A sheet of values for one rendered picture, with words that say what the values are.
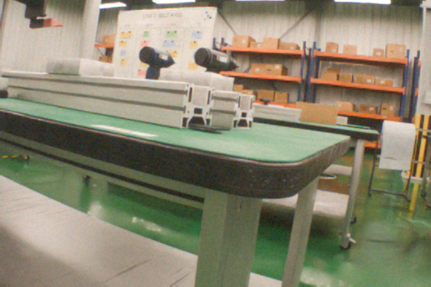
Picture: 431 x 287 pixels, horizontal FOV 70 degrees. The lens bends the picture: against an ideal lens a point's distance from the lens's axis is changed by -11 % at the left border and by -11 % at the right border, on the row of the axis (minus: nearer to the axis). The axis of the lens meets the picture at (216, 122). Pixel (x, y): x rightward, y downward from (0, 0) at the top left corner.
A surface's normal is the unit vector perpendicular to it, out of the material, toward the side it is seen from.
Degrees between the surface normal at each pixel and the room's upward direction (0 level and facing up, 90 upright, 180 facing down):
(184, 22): 90
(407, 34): 90
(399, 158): 92
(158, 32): 90
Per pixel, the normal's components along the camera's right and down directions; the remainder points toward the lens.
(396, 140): -0.39, 0.17
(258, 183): 0.02, 0.06
